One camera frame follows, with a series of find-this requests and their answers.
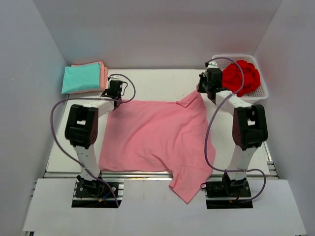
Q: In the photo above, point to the red crumpled t shirt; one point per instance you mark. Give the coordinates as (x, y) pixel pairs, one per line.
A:
(232, 78)

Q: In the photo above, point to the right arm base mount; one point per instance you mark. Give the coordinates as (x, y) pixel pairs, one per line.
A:
(224, 195)

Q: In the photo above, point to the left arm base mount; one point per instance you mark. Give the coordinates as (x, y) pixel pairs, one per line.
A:
(96, 194)

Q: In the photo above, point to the folded salmon t shirt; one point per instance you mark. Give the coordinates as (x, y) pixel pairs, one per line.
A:
(103, 78)

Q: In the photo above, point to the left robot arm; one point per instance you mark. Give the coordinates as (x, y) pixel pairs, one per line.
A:
(82, 127)

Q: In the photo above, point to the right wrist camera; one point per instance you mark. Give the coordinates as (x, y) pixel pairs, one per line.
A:
(211, 64)

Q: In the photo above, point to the folded teal t shirt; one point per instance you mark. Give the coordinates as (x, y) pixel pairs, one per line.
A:
(81, 78)

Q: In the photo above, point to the white plastic basket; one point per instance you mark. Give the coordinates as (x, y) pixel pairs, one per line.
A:
(261, 92)

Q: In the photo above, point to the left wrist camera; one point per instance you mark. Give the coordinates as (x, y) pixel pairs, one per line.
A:
(113, 77)

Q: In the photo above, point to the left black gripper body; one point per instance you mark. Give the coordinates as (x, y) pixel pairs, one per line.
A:
(106, 90)

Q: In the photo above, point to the pink t shirt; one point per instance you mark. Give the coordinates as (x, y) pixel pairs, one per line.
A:
(158, 136)

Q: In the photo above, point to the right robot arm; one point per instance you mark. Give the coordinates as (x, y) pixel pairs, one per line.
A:
(249, 126)

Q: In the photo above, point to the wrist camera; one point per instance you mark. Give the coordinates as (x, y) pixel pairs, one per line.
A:
(211, 64)
(113, 77)

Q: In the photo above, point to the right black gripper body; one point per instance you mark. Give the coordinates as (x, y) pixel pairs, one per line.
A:
(204, 85)

